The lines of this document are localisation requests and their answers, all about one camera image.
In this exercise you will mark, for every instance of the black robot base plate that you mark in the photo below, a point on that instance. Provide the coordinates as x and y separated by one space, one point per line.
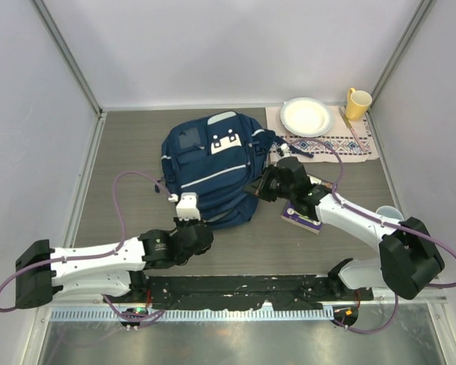
238 293

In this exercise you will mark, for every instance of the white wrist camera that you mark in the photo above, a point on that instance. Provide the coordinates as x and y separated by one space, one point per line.
283 150
186 206

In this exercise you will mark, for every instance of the pink handled knife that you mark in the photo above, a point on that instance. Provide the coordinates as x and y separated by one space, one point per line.
351 129

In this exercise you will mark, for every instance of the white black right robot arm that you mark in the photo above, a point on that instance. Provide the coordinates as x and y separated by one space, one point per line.
407 258

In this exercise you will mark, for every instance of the navy blue student backpack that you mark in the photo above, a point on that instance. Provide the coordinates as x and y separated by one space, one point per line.
215 157

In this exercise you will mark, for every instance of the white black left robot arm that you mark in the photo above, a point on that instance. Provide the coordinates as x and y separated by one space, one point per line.
45 274

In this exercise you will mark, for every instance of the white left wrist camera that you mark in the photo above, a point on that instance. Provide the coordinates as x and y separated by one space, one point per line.
186 206

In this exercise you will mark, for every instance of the purple paperback book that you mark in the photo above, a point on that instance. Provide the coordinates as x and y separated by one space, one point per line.
291 215

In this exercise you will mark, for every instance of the pale blue mug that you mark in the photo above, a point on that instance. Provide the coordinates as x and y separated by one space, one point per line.
389 215

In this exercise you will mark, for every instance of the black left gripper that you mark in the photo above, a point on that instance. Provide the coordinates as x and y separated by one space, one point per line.
180 223

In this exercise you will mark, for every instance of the aluminium front rail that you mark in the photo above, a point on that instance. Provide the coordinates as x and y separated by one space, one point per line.
427 295

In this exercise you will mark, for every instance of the yellow mug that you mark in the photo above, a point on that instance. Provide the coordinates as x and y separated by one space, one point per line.
358 102

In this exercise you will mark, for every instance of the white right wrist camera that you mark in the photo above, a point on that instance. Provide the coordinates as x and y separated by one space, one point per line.
283 150

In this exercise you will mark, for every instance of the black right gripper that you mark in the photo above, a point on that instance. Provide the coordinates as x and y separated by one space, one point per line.
260 188

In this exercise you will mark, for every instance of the white paper plate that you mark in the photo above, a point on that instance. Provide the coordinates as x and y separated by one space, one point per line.
306 117

